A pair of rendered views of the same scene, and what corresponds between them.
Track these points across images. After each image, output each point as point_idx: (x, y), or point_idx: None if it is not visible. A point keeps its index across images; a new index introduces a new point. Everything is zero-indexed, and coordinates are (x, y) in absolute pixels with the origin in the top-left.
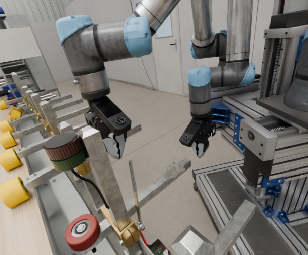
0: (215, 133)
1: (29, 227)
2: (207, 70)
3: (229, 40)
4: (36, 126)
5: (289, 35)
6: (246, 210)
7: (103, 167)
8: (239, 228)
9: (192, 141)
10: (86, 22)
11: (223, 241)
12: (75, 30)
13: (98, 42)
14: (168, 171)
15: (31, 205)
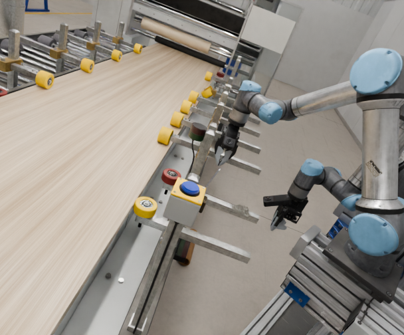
0: (296, 222)
1: (156, 154)
2: (316, 167)
3: (360, 165)
4: (208, 113)
5: None
6: (242, 252)
7: (202, 153)
8: (226, 248)
9: (268, 204)
10: (254, 90)
11: (213, 241)
12: (246, 90)
13: (250, 101)
14: (237, 206)
15: (164, 148)
